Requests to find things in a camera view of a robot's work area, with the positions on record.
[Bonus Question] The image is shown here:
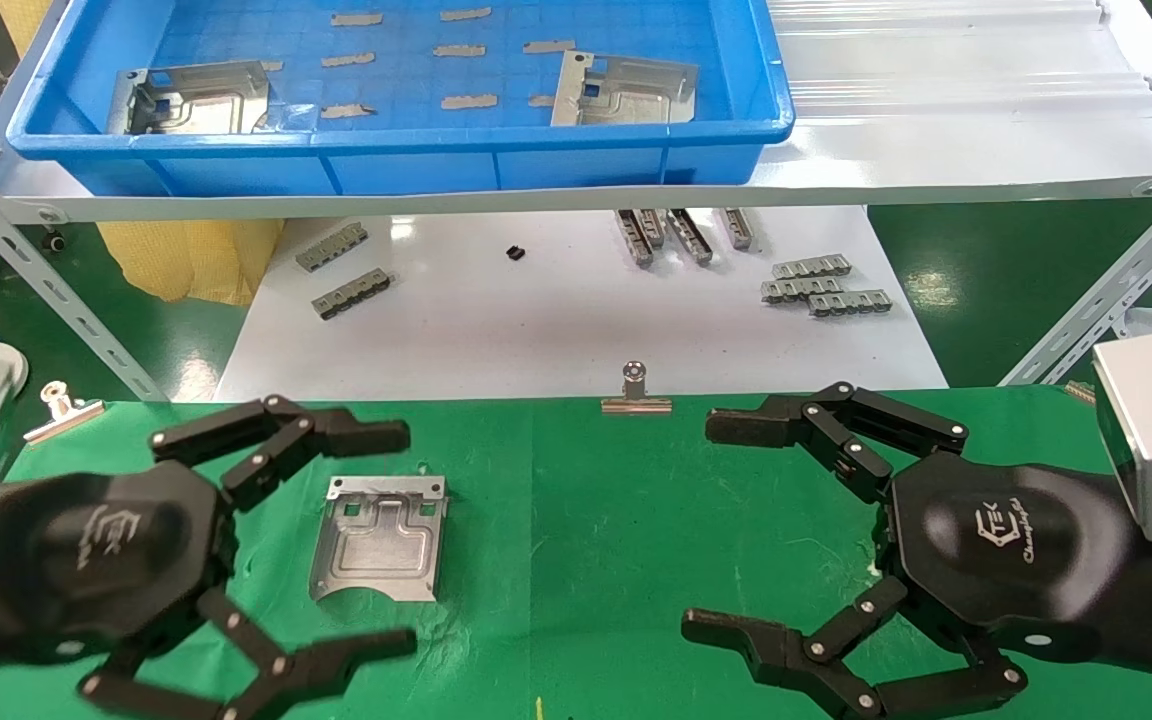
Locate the green table cloth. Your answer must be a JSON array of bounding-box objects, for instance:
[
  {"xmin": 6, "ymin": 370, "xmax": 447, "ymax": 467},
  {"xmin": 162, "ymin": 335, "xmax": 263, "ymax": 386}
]
[{"xmin": 0, "ymin": 385, "xmax": 1152, "ymax": 720}]

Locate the yellow mesh bag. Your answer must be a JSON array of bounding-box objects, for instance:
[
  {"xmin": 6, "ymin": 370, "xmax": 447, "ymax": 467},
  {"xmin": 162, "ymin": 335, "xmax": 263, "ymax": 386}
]
[{"xmin": 0, "ymin": 0, "xmax": 285, "ymax": 306}]

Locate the perforated angle-iron brace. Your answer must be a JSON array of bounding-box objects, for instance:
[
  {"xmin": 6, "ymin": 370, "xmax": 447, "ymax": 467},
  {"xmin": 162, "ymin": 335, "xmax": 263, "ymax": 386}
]
[
  {"xmin": 998, "ymin": 168, "xmax": 1152, "ymax": 389},
  {"xmin": 0, "ymin": 150, "xmax": 169, "ymax": 403}
]

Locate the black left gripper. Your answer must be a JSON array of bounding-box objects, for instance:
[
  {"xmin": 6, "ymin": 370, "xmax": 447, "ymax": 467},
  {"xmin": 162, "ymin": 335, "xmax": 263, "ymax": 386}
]
[{"xmin": 0, "ymin": 394, "xmax": 420, "ymax": 720}]

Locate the blue plastic bin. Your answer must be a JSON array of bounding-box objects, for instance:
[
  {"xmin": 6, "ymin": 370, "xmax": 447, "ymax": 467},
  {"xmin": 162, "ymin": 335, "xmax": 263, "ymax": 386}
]
[{"xmin": 6, "ymin": 0, "xmax": 796, "ymax": 197}]

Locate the clear corrugated plastic sheet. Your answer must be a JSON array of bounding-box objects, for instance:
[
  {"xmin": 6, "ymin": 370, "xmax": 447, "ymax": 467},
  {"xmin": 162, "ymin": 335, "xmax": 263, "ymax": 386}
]
[{"xmin": 768, "ymin": 0, "xmax": 1152, "ymax": 123}]

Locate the white metal rack shelf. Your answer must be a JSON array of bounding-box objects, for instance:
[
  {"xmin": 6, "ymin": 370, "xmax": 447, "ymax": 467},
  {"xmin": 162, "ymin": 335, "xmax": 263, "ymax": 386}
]
[{"xmin": 0, "ymin": 0, "xmax": 1152, "ymax": 224}]

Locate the white lower shelf board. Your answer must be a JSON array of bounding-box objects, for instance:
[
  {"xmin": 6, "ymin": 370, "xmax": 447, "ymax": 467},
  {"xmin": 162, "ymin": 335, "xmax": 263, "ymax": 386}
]
[{"xmin": 213, "ymin": 205, "xmax": 950, "ymax": 403}]

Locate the silver binder clip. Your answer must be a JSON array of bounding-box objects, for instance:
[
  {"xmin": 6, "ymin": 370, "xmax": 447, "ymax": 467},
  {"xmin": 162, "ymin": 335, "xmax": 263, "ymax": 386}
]
[
  {"xmin": 601, "ymin": 361, "xmax": 673, "ymax": 415},
  {"xmin": 23, "ymin": 381, "xmax": 105, "ymax": 445}
]

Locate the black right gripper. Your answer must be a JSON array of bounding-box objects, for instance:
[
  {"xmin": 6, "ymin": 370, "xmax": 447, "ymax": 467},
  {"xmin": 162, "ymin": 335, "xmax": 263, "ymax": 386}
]
[{"xmin": 681, "ymin": 381, "xmax": 1134, "ymax": 720}]

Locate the stamped sheet metal part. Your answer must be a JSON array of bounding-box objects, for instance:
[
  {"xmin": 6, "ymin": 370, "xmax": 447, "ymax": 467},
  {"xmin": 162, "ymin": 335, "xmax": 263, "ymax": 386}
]
[
  {"xmin": 106, "ymin": 60, "xmax": 272, "ymax": 136},
  {"xmin": 309, "ymin": 475, "xmax": 449, "ymax": 604},
  {"xmin": 548, "ymin": 50, "xmax": 699, "ymax": 127}
]

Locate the grey connector strips, right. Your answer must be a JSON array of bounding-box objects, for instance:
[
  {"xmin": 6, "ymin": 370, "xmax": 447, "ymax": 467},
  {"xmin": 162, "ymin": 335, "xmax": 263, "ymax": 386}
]
[{"xmin": 808, "ymin": 289, "xmax": 893, "ymax": 318}]

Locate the white round stand base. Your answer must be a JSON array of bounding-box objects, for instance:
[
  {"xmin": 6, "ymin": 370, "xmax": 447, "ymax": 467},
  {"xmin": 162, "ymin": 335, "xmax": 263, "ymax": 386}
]
[{"xmin": 0, "ymin": 341, "xmax": 29, "ymax": 399}]

